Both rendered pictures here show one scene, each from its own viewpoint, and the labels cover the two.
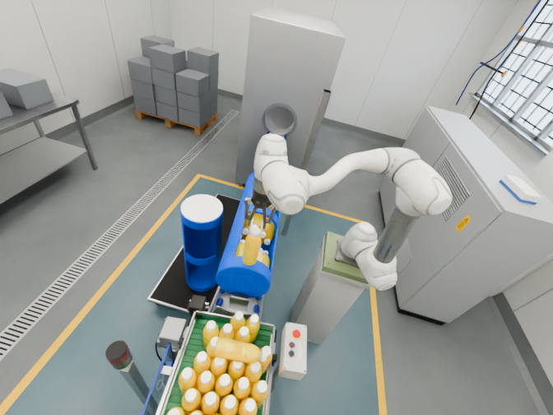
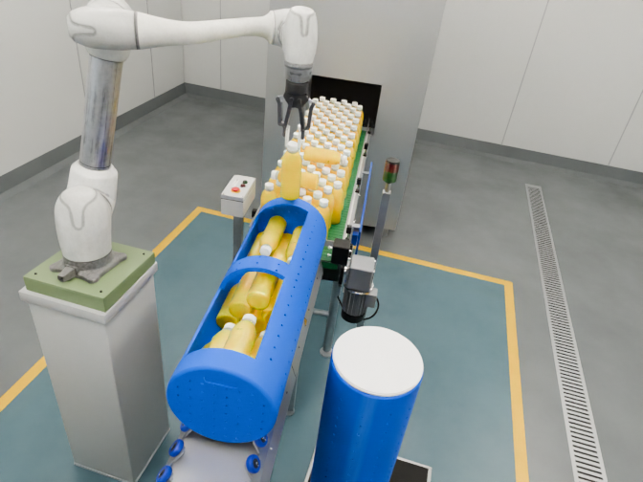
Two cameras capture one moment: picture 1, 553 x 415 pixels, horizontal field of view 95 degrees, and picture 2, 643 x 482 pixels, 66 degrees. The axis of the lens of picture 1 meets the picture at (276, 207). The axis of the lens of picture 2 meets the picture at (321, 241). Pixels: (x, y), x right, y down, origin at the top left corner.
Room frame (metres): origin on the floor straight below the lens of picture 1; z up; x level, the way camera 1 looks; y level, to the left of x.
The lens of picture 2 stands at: (2.33, 0.44, 2.15)
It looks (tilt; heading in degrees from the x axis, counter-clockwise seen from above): 33 degrees down; 188
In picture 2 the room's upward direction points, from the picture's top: 7 degrees clockwise
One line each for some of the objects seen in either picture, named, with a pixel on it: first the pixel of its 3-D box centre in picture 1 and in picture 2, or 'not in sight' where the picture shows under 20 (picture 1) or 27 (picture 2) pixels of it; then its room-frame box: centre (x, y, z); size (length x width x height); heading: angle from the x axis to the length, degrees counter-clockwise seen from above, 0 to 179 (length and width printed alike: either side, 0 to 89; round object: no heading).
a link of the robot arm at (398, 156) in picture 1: (399, 162); (102, 28); (1.00, -0.45, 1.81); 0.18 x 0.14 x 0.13; 116
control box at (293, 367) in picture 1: (293, 350); (238, 195); (0.47, -0.23, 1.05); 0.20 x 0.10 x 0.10; 4
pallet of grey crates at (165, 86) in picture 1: (177, 86); not in sight; (4.40, 2.20, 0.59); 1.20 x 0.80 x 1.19; 87
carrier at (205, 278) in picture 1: (202, 248); (356, 446); (1.23, 0.49, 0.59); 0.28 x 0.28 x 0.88
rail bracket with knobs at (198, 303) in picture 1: (198, 306); (340, 252); (0.60, 0.27, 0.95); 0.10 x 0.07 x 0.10; 94
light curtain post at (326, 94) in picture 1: (300, 177); not in sight; (2.17, -0.16, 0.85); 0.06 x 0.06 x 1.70; 4
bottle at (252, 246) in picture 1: (252, 246); (291, 172); (0.75, 0.06, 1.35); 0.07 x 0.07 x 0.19
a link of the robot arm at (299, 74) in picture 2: (265, 183); (298, 70); (0.76, 0.06, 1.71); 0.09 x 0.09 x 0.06
